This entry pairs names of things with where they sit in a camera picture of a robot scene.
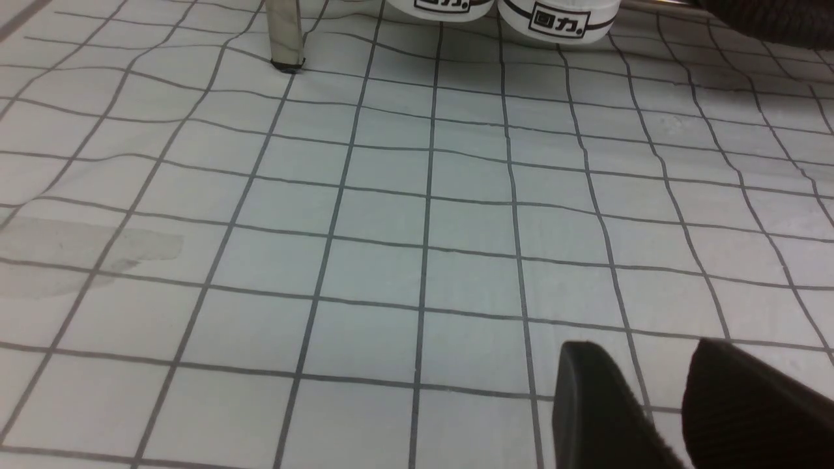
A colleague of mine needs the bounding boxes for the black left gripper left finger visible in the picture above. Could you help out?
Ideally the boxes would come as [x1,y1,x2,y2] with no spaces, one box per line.
[552,341,685,468]

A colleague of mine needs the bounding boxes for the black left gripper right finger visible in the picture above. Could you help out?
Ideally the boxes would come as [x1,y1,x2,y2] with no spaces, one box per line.
[682,339,833,468]

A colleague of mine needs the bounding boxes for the silver metal shoe rack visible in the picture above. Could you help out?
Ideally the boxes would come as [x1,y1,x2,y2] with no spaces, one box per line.
[264,0,717,72]

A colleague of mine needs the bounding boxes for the white grid tablecloth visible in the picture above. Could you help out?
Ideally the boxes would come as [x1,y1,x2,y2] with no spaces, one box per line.
[1,1,833,468]

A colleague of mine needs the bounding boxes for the black knit sneaker left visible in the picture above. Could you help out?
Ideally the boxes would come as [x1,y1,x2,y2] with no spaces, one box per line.
[698,0,833,51]

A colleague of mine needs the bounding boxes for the black canvas sneaker right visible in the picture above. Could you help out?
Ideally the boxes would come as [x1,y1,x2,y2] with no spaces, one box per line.
[497,1,622,44]

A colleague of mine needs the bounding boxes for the black canvas sneaker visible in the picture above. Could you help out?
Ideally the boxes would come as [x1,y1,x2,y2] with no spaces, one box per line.
[497,1,622,44]
[385,0,495,23]

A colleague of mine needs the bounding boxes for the black canvas sneaker left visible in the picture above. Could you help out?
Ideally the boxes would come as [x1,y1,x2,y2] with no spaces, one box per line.
[385,0,495,23]

